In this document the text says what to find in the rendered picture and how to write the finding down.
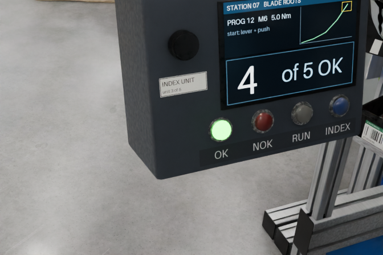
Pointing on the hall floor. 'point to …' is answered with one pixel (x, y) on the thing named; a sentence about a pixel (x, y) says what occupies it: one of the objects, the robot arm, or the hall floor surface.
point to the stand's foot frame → (285, 223)
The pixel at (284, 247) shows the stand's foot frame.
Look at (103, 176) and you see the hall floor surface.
